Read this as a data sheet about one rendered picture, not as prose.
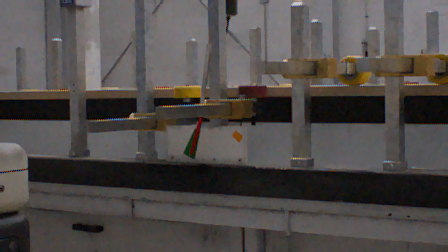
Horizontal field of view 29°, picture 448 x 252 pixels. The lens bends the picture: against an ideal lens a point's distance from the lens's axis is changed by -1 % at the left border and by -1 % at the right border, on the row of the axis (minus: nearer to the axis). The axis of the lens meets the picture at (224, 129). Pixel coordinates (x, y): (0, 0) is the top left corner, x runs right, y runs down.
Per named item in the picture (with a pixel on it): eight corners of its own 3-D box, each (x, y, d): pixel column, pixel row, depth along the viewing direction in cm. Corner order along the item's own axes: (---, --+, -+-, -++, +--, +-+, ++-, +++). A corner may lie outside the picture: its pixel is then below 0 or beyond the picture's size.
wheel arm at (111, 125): (97, 136, 217) (97, 119, 217) (87, 135, 219) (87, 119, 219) (196, 127, 253) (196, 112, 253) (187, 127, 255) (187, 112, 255)
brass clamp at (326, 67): (327, 78, 207) (327, 57, 206) (279, 79, 214) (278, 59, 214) (338, 78, 212) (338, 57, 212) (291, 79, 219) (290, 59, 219)
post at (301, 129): (305, 194, 213) (302, 1, 211) (293, 193, 215) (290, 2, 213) (312, 192, 216) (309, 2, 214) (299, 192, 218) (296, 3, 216)
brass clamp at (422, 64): (426, 76, 193) (426, 54, 193) (371, 77, 200) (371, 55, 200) (435, 76, 198) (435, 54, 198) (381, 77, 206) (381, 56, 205)
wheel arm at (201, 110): (165, 123, 200) (165, 105, 200) (154, 123, 202) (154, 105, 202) (262, 115, 236) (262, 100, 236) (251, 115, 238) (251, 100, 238)
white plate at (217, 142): (246, 165, 221) (245, 126, 221) (166, 161, 236) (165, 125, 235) (247, 164, 222) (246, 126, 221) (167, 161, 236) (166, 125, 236)
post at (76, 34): (79, 157, 254) (75, 6, 252) (67, 157, 257) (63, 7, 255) (90, 156, 258) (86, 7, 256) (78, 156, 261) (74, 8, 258)
